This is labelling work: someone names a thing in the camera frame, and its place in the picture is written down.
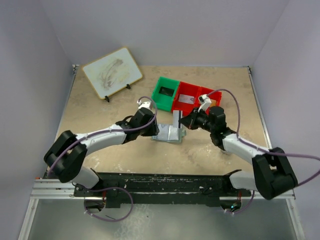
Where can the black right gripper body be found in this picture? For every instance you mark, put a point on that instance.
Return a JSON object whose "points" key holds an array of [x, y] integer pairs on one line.
{"points": [[200, 120]]}

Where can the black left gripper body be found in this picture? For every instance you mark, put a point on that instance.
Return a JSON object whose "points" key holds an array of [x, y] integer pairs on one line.
{"points": [[151, 131]]}

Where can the white magnetic stripe card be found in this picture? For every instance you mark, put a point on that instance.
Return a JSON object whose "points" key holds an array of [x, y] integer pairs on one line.
{"points": [[176, 118]]}

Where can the teal leather card holder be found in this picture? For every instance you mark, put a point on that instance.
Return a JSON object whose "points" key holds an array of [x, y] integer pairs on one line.
{"points": [[169, 134]]}

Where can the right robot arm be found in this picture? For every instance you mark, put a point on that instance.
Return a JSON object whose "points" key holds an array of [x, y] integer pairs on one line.
{"points": [[272, 172]]}

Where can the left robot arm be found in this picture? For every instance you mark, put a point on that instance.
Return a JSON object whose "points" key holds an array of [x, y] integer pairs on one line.
{"points": [[66, 156]]}

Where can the orange card in bin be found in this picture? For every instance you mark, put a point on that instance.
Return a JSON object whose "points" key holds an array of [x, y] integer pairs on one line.
{"points": [[213, 103]]}

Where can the silver card in bin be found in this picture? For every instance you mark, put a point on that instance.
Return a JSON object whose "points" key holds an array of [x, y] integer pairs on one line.
{"points": [[186, 99]]}

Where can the black card in green bin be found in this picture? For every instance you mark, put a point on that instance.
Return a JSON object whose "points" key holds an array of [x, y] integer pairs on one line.
{"points": [[166, 91]]}

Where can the green plastic bin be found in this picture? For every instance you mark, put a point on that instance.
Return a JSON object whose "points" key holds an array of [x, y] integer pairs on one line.
{"points": [[164, 102]]}

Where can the red double plastic bin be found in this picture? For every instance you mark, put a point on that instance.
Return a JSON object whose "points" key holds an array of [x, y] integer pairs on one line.
{"points": [[189, 89]]}

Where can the yellow framed whiteboard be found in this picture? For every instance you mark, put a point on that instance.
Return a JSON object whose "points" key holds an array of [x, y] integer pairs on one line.
{"points": [[112, 72]]}

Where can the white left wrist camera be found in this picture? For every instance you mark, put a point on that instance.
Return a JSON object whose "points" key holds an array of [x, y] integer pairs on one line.
{"points": [[145, 104]]}

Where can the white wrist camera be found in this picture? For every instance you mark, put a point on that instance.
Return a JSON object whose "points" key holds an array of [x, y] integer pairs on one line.
{"points": [[205, 102], [145, 104]]}

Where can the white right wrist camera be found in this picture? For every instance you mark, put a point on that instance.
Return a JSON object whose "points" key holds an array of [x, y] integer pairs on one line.
{"points": [[205, 102]]}

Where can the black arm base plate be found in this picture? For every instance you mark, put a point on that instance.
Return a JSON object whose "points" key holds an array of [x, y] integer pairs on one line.
{"points": [[163, 189]]}

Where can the aluminium frame rail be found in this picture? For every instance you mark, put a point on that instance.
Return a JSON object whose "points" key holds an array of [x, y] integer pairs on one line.
{"points": [[157, 207]]}

